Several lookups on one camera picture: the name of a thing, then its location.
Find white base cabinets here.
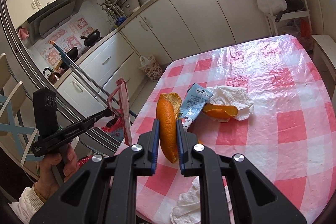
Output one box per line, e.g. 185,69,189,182
58,0,335,115

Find white wooden stool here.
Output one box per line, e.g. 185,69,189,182
310,34,336,88

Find floral waste basket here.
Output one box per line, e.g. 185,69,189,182
138,55,163,82

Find small orange peel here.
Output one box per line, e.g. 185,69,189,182
202,103,238,119

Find blue white chair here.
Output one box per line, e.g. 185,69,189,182
1,53,39,167

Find copper kettle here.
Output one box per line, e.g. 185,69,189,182
43,68,61,85

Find black wok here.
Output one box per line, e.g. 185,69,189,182
80,29,102,47

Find black range hood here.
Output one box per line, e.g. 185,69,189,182
22,0,84,45

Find person's left hand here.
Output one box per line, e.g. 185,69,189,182
34,144,79,200

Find pink checkered plastic tablecloth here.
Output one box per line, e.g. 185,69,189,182
114,33,336,224

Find red plastic bag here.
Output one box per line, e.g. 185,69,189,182
99,78,132,146

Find white tissue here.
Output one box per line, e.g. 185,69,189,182
170,176,233,224
207,85,254,122

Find blue milk carton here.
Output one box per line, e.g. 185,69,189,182
178,83,213,132

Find large orange peel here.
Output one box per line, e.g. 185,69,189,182
156,93,182,164

